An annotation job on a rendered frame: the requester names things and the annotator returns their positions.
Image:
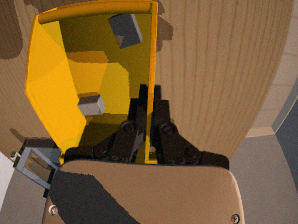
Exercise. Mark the grey slanted shelf rack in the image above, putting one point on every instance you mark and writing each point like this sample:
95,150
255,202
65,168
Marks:
46,154

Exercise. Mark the dark grey block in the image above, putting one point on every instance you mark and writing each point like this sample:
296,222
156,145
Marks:
125,29
91,105

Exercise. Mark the yellow bin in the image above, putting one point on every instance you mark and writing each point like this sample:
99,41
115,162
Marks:
76,57
152,159
61,158

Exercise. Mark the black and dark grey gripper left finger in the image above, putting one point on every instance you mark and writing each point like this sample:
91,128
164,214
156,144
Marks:
123,145

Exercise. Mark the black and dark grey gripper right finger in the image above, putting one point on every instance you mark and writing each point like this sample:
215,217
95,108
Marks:
175,149

